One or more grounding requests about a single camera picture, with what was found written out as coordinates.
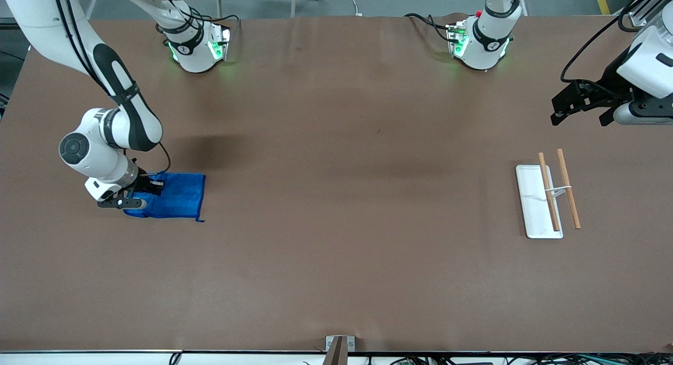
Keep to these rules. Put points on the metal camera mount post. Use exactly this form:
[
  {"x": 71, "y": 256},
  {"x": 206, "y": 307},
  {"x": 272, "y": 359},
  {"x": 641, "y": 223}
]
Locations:
[{"x": 336, "y": 349}]

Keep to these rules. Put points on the aluminium frame profile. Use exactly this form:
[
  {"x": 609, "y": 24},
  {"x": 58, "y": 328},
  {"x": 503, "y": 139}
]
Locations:
[{"x": 644, "y": 12}]

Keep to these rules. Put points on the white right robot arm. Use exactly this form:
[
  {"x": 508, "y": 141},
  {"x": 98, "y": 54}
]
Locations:
[{"x": 126, "y": 118}]

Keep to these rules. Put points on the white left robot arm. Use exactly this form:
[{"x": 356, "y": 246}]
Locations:
[{"x": 486, "y": 44}]

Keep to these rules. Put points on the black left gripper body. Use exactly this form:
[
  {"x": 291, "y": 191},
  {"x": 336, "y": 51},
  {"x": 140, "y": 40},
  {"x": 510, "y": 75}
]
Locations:
[{"x": 613, "y": 79}]

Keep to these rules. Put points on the blue microfibre towel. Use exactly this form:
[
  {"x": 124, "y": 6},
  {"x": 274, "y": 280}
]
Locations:
[{"x": 179, "y": 196}]

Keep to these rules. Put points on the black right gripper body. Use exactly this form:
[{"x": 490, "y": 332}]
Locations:
[{"x": 142, "y": 182}]

